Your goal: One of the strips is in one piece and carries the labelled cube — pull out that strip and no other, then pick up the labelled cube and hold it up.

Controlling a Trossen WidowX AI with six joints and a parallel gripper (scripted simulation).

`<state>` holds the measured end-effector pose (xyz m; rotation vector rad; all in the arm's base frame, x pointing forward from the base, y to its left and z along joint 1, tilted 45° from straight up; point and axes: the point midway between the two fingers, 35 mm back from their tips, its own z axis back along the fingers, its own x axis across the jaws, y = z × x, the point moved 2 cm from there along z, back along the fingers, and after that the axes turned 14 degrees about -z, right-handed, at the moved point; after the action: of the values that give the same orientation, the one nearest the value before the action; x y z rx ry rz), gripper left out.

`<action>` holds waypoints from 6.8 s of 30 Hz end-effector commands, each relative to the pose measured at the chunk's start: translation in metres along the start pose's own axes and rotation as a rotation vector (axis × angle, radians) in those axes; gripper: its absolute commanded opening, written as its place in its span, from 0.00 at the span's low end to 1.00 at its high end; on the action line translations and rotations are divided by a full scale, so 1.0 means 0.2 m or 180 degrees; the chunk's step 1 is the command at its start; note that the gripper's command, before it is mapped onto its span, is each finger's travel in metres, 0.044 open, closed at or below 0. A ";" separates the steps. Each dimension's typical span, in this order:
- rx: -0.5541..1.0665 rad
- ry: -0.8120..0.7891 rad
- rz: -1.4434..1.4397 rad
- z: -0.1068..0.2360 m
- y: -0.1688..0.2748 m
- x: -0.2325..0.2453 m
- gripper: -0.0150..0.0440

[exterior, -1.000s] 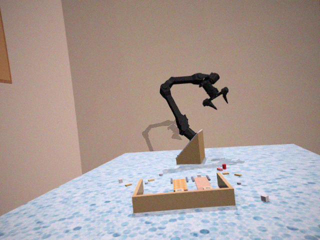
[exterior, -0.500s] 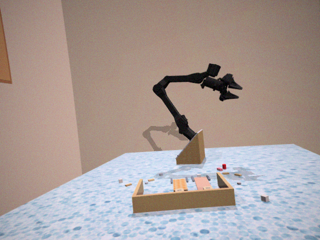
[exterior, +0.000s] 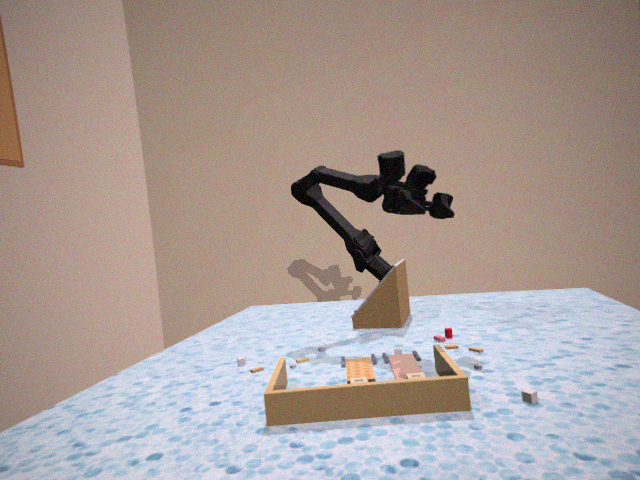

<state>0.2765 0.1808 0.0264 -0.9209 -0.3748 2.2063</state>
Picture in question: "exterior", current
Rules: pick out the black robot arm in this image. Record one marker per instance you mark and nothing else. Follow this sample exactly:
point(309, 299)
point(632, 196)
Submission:
point(360, 244)

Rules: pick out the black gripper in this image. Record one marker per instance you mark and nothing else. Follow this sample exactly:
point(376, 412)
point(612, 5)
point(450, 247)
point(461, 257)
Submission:
point(399, 201)

